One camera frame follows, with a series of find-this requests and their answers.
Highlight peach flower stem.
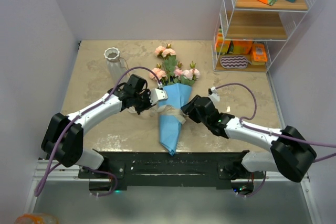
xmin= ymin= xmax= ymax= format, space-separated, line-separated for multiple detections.
xmin=152 ymin=63 xmax=168 ymax=86

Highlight cream printed ribbon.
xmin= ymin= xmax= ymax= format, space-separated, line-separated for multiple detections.
xmin=127 ymin=104 xmax=187 ymax=125

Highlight blue wrapping paper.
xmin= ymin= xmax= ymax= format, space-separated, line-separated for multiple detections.
xmin=157 ymin=83 xmax=192 ymax=156

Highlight pink flower stem tall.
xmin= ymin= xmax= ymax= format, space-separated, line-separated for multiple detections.
xmin=154 ymin=44 xmax=177 ymax=84

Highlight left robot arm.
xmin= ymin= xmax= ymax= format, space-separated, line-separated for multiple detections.
xmin=41 ymin=74 xmax=156 ymax=178

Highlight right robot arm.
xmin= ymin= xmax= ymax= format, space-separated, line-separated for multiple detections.
xmin=181 ymin=95 xmax=317 ymax=183

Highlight white ribbed ceramic vase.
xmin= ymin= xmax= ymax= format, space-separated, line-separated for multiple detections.
xmin=104 ymin=47 xmax=127 ymax=85

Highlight pink flower stem right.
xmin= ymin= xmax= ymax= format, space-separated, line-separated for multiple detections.
xmin=173 ymin=61 xmax=201 ymax=86

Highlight purple striped sleep mask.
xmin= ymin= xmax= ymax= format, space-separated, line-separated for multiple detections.
xmin=220 ymin=55 xmax=249 ymax=69

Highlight orange box bottom left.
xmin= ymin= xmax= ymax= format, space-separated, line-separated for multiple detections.
xmin=215 ymin=34 xmax=230 ymax=54

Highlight orange box bottom middle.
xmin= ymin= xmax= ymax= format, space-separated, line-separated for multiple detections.
xmin=227 ymin=40 xmax=253 ymax=55

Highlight orange packet bottom right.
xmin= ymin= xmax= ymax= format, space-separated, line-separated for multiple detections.
xmin=250 ymin=43 xmax=268 ymax=63

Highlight orange plastic object corner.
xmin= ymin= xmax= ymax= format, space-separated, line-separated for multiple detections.
xmin=14 ymin=214 xmax=59 ymax=224

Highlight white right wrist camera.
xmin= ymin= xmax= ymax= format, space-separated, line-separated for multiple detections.
xmin=208 ymin=87 xmax=220 ymax=103

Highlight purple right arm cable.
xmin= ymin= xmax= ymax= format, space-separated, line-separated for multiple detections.
xmin=209 ymin=82 xmax=336 ymax=198

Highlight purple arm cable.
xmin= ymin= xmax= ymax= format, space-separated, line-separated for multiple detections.
xmin=34 ymin=66 xmax=162 ymax=197
xmin=209 ymin=82 xmax=336 ymax=198

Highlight black table front rail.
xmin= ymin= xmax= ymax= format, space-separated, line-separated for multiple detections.
xmin=78 ymin=151 xmax=264 ymax=195

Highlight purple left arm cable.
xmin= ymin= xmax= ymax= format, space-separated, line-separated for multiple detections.
xmin=34 ymin=66 xmax=162 ymax=197

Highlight white wire shelf rack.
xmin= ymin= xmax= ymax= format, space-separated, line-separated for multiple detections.
xmin=212 ymin=0 xmax=316 ymax=72

